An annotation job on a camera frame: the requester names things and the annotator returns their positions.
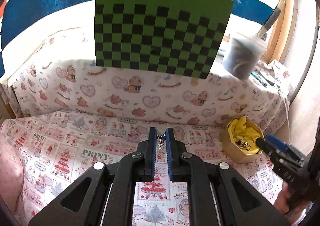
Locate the yellow cloth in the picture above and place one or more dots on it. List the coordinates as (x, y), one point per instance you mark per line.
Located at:
(246, 128)

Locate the blue lighter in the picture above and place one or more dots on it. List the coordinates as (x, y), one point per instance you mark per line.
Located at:
(257, 77)

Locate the green checkered tissue box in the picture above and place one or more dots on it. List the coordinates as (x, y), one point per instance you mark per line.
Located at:
(160, 28)

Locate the gold hexagonal box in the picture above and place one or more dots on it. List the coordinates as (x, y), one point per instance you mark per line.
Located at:
(235, 153)

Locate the grey flat device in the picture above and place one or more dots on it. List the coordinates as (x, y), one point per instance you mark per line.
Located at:
(269, 79)

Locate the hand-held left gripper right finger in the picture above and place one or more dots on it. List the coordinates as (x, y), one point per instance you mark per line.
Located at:
(170, 154)

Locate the person's right hand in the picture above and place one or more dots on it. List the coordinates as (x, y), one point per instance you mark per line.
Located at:
(281, 197)

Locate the wooden window frame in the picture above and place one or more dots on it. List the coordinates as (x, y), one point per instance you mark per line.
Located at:
(287, 28)

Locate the strawberry print cloth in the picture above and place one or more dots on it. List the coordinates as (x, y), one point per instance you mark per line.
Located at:
(62, 145)

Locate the clear plastic jar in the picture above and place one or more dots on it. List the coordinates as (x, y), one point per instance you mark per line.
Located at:
(241, 58)

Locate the bear print cloth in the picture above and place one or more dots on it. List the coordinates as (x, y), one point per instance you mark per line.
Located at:
(150, 95)

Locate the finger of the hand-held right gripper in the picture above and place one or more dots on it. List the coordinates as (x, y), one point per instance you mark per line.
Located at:
(266, 147)
(276, 142)

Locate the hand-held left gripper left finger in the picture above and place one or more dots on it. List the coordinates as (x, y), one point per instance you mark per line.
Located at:
(151, 154)

